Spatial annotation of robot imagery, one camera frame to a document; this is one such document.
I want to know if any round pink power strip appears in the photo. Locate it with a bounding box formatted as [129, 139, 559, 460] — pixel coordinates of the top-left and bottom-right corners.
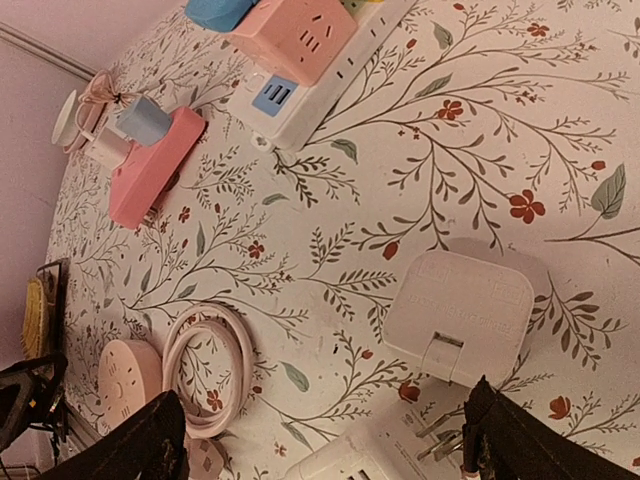
[98, 340, 162, 430]

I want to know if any light blue charger plug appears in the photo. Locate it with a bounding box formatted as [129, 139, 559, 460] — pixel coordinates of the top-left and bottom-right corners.
[115, 96, 173, 147]

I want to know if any cyan cube socket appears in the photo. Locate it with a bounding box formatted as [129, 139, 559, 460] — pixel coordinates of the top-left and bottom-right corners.
[184, 0, 257, 33]

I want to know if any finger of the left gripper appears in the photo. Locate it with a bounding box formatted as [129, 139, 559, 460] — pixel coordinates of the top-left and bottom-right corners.
[1, 352, 68, 450]

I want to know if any thin pink charging cable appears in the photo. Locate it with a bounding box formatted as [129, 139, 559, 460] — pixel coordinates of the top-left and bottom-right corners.
[77, 69, 124, 109]

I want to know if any white charger plug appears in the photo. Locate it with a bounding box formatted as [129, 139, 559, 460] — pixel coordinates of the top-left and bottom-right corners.
[81, 127, 132, 171]

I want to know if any white square adapter plug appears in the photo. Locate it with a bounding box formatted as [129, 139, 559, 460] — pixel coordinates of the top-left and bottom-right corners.
[382, 238, 546, 387]

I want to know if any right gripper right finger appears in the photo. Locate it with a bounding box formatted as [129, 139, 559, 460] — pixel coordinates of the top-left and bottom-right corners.
[462, 378, 639, 480]

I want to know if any woven bamboo basket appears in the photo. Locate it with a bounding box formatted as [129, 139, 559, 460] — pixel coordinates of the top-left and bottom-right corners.
[21, 277, 49, 359]

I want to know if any pink coiled power cord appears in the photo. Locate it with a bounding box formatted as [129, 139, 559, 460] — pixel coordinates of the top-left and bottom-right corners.
[162, 304, 254, 480]

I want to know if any black framed tray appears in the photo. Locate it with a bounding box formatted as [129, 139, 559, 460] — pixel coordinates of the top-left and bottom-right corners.
[36, 258, 70, 351]

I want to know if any white delixi socket adapter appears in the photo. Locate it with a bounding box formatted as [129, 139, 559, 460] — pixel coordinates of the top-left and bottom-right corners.
[284, 401, 463, 480]

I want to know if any cream ceramic mug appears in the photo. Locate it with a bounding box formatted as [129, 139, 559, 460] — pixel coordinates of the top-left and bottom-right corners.
[51, 90, 90, 153]

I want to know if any white long power strip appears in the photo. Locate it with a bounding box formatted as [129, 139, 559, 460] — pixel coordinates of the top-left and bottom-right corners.
[228, 1, 415, 153]

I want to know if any pink cube socket front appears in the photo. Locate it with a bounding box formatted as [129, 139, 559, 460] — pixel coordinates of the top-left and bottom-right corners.
[228, 0, 357, 87]

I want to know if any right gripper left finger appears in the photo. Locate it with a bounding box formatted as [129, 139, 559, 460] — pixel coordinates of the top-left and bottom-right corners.
[41, 390, 189, 480]

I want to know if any yellow cube socket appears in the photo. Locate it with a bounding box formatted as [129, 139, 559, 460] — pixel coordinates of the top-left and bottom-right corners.
[341, 0, 382, 15]

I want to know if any pink triangular power strip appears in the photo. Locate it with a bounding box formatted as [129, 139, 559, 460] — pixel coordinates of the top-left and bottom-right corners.
[109, 106, 207, 230]

